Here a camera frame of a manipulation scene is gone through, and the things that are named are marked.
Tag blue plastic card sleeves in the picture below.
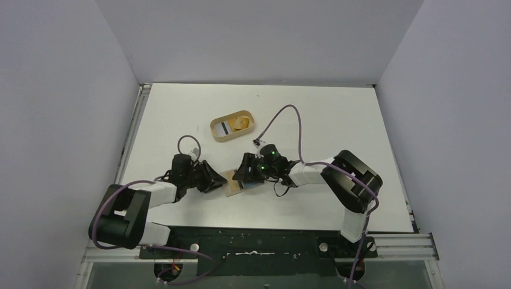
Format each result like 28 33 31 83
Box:
243 182 263 190

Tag gold card grey stripe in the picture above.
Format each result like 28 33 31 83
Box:
225 170 244 197

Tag beige card holder wallet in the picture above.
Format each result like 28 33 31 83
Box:
220 169 263 197

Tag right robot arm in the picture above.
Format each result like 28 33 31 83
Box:
231 140 383 243

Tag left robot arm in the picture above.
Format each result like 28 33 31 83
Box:
88 153 227 250

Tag white card black stripe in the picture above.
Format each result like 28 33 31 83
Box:
214 121 233 137

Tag oval wooden tray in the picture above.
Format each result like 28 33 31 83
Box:
210 110 255 142

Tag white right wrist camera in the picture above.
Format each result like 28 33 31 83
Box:
252 138 267 154

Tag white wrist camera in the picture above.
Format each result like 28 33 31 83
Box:
252 138 267 154
189 148 201 161

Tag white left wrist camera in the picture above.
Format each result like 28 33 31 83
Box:
189 148 201 161

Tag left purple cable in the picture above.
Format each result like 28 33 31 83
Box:
90 134 218 286

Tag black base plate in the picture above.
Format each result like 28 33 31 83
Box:
98 224 418 280

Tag aluminium rail frame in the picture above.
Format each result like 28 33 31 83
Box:
74 83 152 288

